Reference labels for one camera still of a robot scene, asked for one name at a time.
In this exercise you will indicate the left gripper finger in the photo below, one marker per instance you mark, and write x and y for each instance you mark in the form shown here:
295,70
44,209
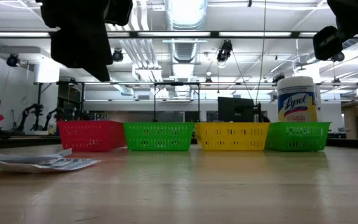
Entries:
70,49
102,53

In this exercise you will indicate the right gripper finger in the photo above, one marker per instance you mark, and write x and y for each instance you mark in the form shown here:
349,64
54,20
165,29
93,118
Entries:
348,15

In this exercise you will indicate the black background robot arm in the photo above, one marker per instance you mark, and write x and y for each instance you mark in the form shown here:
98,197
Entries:
36,110

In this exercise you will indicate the black ceiling spotlight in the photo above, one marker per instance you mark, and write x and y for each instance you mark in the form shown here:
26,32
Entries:
118,56
339,57
12,60
224,51

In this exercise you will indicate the dark background cabinet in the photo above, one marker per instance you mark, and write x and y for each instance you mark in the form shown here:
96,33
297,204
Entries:
68,102

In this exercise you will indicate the Lysol wipes canister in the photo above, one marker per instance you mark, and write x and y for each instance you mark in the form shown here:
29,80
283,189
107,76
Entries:
297,99

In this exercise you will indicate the black overhead light bar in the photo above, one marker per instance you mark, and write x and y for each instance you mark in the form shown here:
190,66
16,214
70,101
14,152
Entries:
179,34

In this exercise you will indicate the white background bottle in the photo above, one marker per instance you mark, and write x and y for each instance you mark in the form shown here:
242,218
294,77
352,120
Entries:
52,128

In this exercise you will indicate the red plastic basket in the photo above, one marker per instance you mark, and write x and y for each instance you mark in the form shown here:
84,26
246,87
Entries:
89,135

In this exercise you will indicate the green plastic basket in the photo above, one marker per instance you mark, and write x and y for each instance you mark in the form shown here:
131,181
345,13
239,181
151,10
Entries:
297,137
158,135

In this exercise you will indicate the black computer monitor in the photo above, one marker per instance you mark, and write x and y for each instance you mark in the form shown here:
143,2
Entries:
235,109

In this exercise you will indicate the yellow plastic basket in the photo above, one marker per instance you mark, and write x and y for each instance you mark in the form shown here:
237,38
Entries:
232,135

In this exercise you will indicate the black background workstation frame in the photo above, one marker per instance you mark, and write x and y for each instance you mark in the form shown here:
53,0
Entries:
176,83

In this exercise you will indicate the silver ceiling air duct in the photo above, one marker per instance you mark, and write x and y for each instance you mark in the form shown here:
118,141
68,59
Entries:
185,18

